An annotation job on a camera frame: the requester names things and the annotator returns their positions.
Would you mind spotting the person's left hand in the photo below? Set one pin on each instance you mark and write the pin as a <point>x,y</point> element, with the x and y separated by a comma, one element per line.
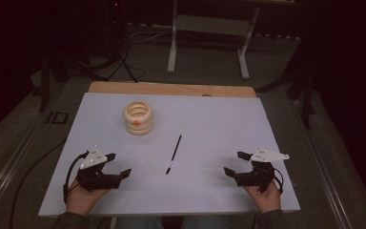
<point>82,198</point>

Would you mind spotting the black floor box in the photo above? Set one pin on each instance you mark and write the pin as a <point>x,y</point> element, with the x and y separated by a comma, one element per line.
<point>57,117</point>

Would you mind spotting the person's right hand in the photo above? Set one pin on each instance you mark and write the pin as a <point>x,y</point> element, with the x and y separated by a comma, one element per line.
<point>267,198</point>

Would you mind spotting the white metal table frame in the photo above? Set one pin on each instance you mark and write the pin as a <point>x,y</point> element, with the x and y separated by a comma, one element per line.
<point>209,24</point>

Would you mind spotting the person's leg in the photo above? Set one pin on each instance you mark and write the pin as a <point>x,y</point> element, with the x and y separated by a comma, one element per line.
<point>205,222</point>
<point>138,223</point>

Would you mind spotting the metal floor rail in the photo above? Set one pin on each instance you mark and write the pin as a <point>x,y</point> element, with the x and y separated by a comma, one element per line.
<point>9,173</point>
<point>325,171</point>

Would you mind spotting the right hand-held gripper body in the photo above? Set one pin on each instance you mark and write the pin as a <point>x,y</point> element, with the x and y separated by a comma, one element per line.
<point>256,176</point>

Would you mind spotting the cream ribbed pen holder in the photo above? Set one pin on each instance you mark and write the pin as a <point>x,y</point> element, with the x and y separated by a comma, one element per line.
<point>138,118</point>

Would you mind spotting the wooden table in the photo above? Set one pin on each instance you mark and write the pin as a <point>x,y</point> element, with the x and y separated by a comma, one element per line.
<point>171,89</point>

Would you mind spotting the black tripod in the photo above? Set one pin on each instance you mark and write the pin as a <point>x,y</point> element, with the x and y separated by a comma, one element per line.
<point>120,54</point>

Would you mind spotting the person's right leg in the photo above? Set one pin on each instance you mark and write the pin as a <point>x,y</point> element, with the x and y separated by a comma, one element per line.
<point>205,222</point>

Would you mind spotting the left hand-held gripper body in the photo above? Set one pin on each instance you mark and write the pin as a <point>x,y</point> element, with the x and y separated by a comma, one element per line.
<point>96,179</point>

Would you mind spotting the black metal stand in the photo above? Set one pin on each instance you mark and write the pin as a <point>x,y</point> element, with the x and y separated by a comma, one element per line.
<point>307,101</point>
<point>44,86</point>

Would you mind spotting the black pen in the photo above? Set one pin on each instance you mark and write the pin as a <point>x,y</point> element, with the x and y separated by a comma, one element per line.
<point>173,154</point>

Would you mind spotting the person's left leg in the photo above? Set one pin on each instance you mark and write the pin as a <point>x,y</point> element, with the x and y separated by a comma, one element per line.
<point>138,223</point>

